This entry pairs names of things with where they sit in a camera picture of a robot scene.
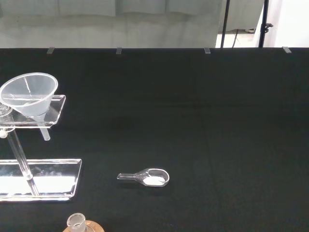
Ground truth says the thin black tripod pole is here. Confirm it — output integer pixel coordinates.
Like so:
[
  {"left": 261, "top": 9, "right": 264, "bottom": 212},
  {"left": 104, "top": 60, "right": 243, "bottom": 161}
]
[{"left": 220, "top": 0, "right": 231, "bottom": 49}]

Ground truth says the cork ring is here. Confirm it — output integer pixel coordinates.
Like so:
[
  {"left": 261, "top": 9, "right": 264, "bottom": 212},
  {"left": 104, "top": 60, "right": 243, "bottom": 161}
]
[{"left": 62, "top": 220, "right": 105, "bottom": 232}]

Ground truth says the glass weighing funnel with powder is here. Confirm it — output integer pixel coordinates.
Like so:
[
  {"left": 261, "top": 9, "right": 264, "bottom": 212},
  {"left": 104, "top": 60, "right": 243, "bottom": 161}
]
[{"left": 116, "top": 168, "right": 170, "bottom": 188}]

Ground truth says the round-bottom glass flask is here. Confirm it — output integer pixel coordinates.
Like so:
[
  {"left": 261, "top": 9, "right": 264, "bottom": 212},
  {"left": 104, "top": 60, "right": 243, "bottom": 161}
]
[{"left": 66, "top": 212, "right": 86, "bottom": 232}]

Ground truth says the black bench cloth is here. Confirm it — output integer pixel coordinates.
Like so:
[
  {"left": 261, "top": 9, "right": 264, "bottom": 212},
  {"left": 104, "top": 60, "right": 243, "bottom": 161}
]
[{"left": 0, "top": 47, "right": 309, "bottom": 232}]

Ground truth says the black cable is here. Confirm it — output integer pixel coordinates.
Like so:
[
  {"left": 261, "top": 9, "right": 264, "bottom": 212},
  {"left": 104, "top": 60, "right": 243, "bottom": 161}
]
[{"left": 232, "top": 29, "right": 240, "bottom": 48}]

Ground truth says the transparent funnel stand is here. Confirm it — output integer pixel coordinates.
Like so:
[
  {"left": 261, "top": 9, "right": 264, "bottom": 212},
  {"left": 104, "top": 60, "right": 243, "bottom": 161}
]
[{"left": 0, "top": 94, "right": 83, "bottom": 203}]

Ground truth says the clear plastic funnel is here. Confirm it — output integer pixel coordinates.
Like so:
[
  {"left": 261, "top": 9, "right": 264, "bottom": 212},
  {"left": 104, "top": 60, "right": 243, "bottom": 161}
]
[{"left": 0, "top": 72, "right": 59, "bottom": 142}]

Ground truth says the black tripod pole with clamp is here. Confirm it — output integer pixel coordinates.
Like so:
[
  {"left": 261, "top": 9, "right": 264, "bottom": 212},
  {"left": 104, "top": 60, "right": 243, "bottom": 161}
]
[{"left": 259, "top": 0, "right": 274, "bottom": 48}]

